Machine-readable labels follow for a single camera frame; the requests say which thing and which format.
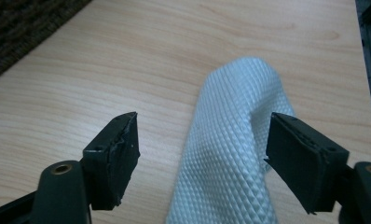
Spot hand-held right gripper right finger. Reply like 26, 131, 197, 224
263, 111, 350, 216

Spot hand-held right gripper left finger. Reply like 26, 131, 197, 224
81, 111, 141, 211

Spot light blue textured cloth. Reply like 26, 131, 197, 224
165, 56, 296, 224

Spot brown woven basket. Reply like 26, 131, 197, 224
0, 0, 93, 85

